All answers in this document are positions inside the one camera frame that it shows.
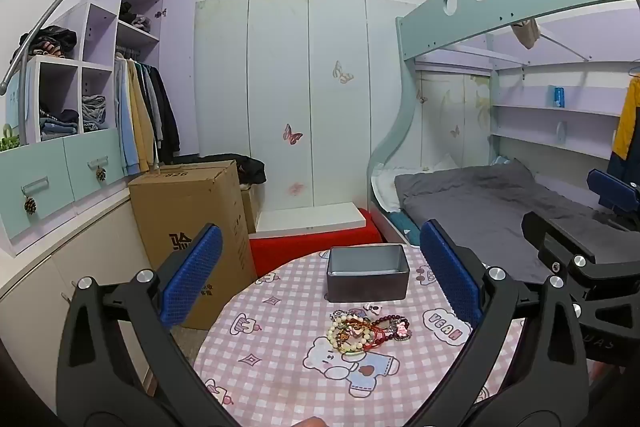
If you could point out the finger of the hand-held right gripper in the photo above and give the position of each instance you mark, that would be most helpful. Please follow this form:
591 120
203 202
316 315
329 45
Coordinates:
612 189
555 237

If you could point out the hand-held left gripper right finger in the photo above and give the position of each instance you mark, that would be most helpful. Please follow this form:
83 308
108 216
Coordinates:
450 277

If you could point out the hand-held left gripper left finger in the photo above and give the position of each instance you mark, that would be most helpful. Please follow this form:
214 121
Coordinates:
190 277

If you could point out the pink white charm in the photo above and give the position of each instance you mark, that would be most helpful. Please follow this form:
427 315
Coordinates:
375 307

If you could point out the grey metal tin box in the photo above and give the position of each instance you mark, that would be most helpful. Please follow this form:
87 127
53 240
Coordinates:
365 287

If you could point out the yellow navy jacket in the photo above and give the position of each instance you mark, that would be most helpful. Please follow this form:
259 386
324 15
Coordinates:
627 132

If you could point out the large brown cardboard box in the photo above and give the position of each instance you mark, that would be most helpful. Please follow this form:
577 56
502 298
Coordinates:
200 207

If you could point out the teal bed sheet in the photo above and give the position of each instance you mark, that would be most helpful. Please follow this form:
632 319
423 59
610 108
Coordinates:
402 224

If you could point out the grey duvet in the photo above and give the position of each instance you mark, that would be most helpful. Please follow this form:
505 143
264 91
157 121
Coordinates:
475 207

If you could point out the small brown cardboard box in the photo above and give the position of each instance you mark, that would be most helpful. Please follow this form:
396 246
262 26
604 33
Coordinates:
250 207

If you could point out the small blue box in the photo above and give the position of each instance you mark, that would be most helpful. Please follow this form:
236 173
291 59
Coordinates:
556 97

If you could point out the white pillow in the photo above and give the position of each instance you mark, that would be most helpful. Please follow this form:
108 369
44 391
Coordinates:
385 187

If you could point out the pink checkered cartoon tablecloth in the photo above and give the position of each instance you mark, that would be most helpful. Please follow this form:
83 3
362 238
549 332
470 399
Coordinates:
280 357

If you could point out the red padded stool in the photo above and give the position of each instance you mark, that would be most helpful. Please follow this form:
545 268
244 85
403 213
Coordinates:
310 247

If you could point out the black bag on box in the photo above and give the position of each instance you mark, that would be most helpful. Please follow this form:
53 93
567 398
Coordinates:
250 167

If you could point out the white board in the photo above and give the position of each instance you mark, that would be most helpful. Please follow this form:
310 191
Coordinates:
310 219

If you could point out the pine cone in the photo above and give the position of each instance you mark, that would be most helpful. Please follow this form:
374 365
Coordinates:
101 174
30 206

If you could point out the white low cabinet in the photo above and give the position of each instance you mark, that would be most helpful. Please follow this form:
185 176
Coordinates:
50 267

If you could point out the teal drawer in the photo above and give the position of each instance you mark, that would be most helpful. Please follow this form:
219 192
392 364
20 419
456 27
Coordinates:
95 152
35 177

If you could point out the dark hanging coats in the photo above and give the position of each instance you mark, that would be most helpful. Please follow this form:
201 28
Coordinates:
165 112

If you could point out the beige hanging garment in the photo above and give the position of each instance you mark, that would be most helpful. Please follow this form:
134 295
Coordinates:
141 117

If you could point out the light blue hanging garment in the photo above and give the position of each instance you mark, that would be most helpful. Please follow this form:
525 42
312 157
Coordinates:
125 117

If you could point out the pink butterfly sticker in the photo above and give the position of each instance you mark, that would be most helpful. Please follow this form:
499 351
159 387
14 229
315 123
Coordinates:
292 134

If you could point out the beige hanging cloth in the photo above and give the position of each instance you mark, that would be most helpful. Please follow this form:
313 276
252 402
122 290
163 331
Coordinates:
526 34

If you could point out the folded blue jeans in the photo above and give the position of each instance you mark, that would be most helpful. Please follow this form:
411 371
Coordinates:
57 124

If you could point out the white wardrobe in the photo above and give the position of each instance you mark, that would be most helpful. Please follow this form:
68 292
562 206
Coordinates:
270 72

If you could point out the green plant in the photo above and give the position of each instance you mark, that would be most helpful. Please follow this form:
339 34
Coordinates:
9 139

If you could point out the beige butterfly sticker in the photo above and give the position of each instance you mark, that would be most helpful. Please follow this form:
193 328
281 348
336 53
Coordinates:
342 72

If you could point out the grey black folded clothes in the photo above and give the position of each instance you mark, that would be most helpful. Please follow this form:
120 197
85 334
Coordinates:
137 19

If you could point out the lilac cubby shelf unit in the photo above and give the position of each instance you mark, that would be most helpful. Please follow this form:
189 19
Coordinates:
100 22

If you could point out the dark clothes pile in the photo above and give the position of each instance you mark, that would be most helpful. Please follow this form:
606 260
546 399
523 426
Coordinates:
47 39

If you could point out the lilac wall shelves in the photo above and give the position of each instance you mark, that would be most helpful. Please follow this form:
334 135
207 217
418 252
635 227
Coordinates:
550 112

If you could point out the teal bunk bed frame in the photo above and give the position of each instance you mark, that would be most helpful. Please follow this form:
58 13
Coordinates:
430 27

